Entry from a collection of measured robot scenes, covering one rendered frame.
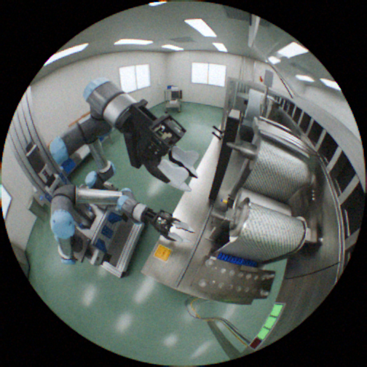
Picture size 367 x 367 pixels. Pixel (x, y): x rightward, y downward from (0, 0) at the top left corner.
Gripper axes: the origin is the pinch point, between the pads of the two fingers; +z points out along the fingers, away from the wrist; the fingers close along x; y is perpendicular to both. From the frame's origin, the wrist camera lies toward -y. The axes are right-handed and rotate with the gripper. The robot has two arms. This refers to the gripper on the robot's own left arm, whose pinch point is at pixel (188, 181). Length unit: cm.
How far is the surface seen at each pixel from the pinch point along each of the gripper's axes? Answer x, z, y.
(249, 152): 23.5, 12.5, 8.0
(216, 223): 3.1, 23.5, -10.2
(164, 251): -13.2, 24.0, -37.6
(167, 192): 74, 42, -143
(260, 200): 12.8, 27.4, 5.8
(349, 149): 15, 23, 51
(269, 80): 53, -3, 35
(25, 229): -215, -187, -303
